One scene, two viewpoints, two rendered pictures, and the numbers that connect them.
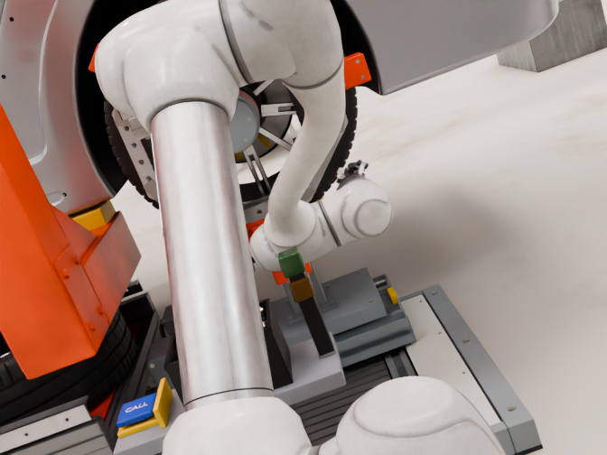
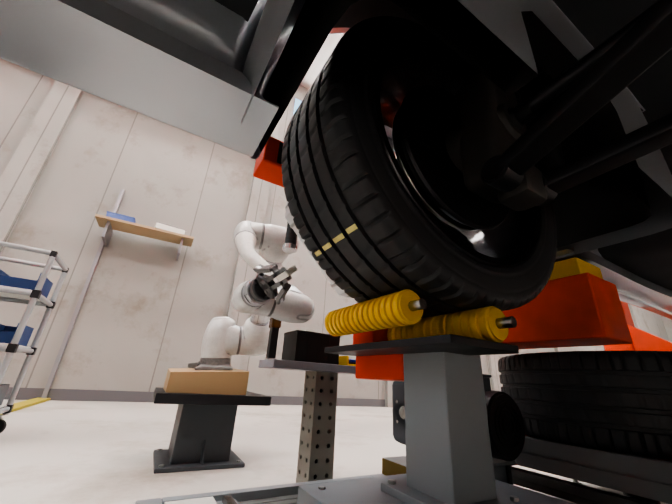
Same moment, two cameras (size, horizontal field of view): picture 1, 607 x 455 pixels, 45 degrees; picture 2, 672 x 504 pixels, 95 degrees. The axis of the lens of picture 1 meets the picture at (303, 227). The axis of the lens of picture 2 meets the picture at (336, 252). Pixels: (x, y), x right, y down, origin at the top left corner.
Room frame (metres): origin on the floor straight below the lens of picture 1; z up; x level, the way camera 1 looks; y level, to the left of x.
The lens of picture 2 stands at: (2.42, -0.43, 0.39)
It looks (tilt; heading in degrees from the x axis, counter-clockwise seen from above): 23 degrees up; 148
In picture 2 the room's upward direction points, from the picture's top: 4 degrees clockwise
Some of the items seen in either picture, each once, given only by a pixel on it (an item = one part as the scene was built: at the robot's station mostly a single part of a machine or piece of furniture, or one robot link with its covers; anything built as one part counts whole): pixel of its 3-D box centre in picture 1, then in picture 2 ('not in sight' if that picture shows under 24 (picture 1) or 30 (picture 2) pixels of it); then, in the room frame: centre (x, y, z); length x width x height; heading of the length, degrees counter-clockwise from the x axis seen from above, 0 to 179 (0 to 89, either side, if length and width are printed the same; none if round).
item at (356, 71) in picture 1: (349, 71); (278, 163); (1.84, -0.25, 0.85); 0.09 x 0.08 x 0.07; 88
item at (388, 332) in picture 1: (322, 332); not in sight; (2.01, 0.06, 0.13); 0.50 x 0.36 x 0.10; 88
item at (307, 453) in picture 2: not in sight; (317, 429); (1.23, 0.27, 0.21); 0.10 x 0.10 x 0.42; 88
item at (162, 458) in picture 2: not in sight; (203, 424); (0.60, -0.02, 0.15); 0.50 x 0.50 x 0.30; 86
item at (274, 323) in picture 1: (228, 354); (311, 346); (1.23, 0.21, 0.51); 0.20 x 0.14 x 0.13; 88
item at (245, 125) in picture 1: (230, 120); not in sight; (1.77, 0.07, 0.85); 0.21 x 0.14 x 0.14; 178
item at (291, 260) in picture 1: (291, 262); not in sight; (1.22, 0.04, 0.64); 0.04 x 0.04 x 0.04; 88
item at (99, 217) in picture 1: (85, 218); (562, 276); (2.05, 0.57, 0.70); 0.14 x 0.14 x 0.05; 88
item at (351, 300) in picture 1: (300, 277); (446, 431); (2.01, 0.06, 0.32); 0.40 x 0.30 x 0.28; 88
